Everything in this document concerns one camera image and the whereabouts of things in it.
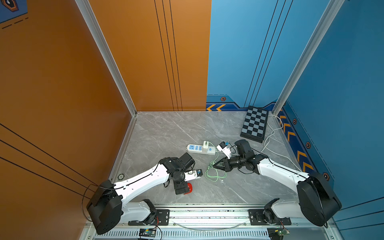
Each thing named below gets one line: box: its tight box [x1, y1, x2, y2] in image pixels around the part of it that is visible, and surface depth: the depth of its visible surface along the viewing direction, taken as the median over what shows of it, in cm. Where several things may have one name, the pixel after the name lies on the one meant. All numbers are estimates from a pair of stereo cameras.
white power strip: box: [186, 144, 217, 156], surface depth 98 cm
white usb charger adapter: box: [203, 140, 209, 149], surface depth 93 cm
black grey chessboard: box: [240, 105, 269, 144], surface depth 111 cm
